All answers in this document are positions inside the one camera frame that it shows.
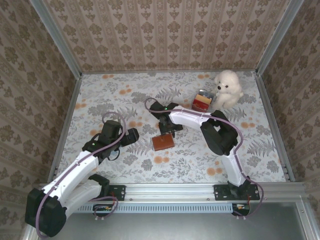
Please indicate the brown leather card holder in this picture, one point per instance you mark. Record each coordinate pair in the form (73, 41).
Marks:
(163, 143)

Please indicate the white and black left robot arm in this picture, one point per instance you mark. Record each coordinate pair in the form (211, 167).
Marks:
(85, 188)

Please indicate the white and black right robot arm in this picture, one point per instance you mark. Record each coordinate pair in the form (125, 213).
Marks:
(185, 120)

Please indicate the red VIP card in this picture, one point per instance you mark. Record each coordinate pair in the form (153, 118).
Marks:
(200, 105)

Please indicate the red box with cards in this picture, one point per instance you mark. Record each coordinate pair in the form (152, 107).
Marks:
(202, 100)

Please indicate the gold VIP card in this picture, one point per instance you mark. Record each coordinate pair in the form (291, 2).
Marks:
(203, 98)

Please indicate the floral tablecloth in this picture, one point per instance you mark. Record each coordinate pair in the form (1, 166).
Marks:
(175, 170)

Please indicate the white plush dog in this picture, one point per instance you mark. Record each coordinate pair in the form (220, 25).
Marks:
(228, 92)

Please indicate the grey metal shelf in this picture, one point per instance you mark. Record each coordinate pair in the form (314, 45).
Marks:
(175, 227)

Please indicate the aluminium table side rail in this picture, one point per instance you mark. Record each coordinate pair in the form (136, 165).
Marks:
(66, 125)
(262, 85)

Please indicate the thin aluminium table rail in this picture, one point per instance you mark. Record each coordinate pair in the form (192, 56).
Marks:
(150, 72)

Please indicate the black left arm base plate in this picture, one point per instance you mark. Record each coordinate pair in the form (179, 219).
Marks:
(120, 192)

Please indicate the wide aluminium mounting rail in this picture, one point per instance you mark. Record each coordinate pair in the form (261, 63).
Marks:
(170, 191)

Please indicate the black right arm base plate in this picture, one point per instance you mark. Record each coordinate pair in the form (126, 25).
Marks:
(220, 192)

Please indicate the slanted aluminium frame post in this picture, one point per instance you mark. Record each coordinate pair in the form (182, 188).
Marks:
(278, 37)
(58, 37)

